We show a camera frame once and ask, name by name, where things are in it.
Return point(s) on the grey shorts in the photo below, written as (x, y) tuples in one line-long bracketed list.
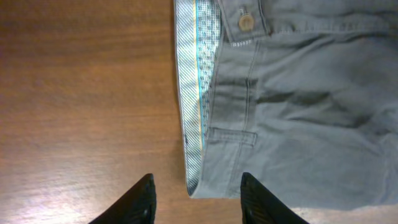
[(302, 94)]

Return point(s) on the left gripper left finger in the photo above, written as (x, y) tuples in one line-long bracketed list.
[(136, 206)]

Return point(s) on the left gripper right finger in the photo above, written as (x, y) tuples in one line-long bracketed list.
[(261, 206)]

